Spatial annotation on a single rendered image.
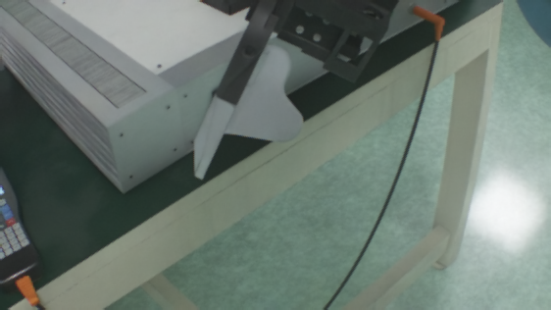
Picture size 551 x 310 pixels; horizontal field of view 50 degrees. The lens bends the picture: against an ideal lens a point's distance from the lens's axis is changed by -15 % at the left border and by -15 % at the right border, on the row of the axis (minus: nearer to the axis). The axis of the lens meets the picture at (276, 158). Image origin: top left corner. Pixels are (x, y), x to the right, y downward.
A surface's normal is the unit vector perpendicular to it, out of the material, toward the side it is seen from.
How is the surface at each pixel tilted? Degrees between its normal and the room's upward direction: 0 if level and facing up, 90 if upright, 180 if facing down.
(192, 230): 90
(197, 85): 90
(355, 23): 93
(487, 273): 0
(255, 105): 63
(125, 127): 90
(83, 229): 0
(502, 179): 0
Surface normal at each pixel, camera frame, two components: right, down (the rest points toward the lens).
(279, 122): 0.00, 0.25
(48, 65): -0.04, -0.75
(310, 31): -0.23, 0.69
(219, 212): 0.68, 0.47
